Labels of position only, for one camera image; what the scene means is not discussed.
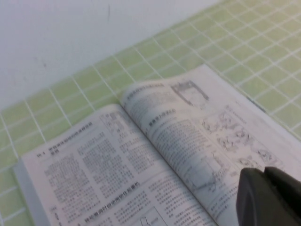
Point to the green white checked tablecloth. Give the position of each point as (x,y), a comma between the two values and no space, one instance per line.
(235,42)

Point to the illustrated technical book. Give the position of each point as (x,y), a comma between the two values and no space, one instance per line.
(145,169)

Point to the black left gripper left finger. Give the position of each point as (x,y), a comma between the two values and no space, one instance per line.
(254,200)

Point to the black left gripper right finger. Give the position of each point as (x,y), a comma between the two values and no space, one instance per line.
(285,186)

